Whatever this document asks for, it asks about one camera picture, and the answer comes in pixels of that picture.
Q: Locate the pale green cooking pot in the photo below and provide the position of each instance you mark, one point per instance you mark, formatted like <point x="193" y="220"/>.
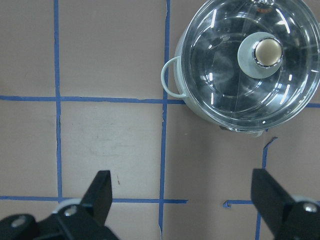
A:
<point x="178" y="82"/>

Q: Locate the glass pot lid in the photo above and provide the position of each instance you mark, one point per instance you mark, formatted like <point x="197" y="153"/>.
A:
<point x="252" y="65"/>

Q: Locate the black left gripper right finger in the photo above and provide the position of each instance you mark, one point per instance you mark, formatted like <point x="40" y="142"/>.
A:
<point x="288" y="217"/>

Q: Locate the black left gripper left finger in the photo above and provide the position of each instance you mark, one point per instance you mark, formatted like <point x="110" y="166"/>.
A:
<point x="74" y="219"/>

